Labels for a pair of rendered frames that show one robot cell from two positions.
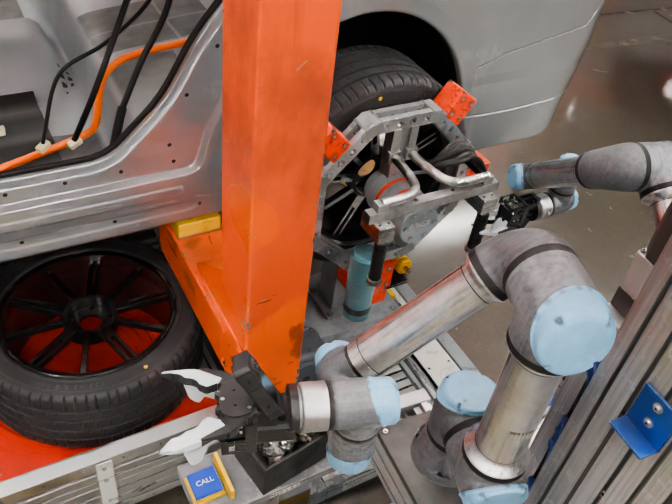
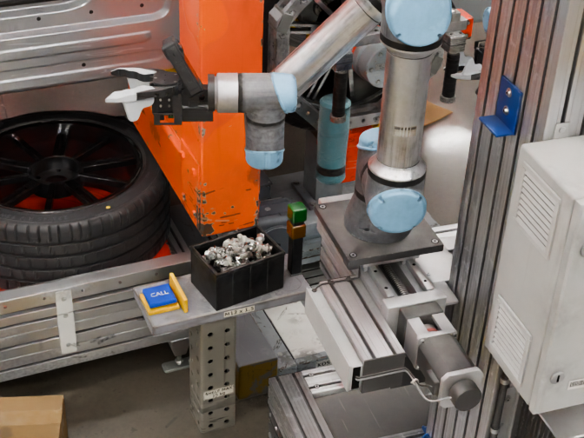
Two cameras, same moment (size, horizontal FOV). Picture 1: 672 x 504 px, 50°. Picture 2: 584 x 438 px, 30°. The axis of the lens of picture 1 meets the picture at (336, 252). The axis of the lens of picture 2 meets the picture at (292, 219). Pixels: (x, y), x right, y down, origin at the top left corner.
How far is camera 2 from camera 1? 121 cm
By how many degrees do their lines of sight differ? 10
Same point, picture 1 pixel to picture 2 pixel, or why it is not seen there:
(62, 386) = (27, 218)
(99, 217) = (69, 57)
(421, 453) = (349, 212)
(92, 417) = (54, 253)
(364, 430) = (268, 111)
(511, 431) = (395, 126)
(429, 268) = (444, 187)
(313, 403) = (225, 82)
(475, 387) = not seen: hidden behind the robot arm
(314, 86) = not seen: outside the picture
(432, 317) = (329, 34)
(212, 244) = not seen: hidden behind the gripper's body
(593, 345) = (433, 16)
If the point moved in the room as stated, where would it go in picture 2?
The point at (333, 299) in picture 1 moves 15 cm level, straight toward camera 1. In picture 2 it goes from (316, 187) to (307, 212)
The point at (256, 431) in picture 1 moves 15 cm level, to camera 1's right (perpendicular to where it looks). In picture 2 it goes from (180, 102) to (259, 112)
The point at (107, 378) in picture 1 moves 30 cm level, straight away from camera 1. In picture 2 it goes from (70, 214) to (61, 157)
